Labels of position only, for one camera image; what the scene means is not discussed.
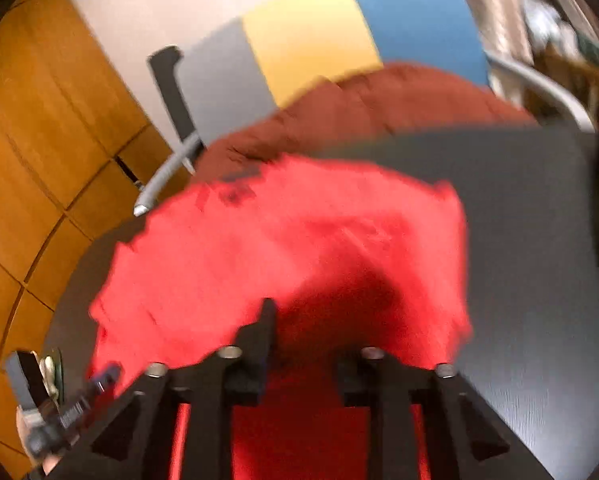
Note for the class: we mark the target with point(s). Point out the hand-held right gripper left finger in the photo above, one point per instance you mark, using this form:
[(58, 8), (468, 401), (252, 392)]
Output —
[(255, 360)]

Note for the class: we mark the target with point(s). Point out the grey yellow blue chair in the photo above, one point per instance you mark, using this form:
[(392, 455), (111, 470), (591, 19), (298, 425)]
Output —
[(304, 40)]

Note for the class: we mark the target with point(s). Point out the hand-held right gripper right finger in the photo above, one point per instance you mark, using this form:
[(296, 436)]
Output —
[(359, 380)]

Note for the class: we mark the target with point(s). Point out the wooden panelled cabinet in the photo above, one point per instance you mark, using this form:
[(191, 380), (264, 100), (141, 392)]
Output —
[(39, 135)]

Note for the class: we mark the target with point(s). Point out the person's left hand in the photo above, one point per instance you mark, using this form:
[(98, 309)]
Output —
[(49, 464)]

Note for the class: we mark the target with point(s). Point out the bright red garment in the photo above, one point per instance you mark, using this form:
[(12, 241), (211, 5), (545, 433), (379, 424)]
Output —
[(304, 240)]

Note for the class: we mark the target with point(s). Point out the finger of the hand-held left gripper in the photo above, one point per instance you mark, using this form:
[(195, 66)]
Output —
[(104, 379)]

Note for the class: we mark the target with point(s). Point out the dark red garment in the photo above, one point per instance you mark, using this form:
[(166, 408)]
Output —
[(379, 105)]

